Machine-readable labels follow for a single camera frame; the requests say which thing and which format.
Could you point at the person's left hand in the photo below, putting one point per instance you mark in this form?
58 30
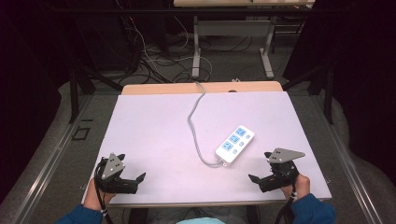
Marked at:
93 197

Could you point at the aluminium floor rail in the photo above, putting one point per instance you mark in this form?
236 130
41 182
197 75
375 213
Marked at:
46 174
351 174

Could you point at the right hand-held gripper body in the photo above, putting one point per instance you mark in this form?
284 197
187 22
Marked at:
281 155

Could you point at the white table mat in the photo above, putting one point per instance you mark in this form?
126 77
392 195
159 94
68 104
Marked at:
155 133

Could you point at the person's right hand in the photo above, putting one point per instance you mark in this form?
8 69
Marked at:
300 186

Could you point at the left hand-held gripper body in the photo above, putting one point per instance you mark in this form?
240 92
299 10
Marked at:
112 168

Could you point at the desk with grey metal legs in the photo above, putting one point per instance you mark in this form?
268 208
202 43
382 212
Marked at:
233 28

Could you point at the wooden table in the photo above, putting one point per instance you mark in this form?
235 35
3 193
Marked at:
162 88

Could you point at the white power strip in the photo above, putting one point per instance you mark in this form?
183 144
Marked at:
232 149

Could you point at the black metal stand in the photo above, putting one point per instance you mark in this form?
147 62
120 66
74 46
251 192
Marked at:
328 99
73 99

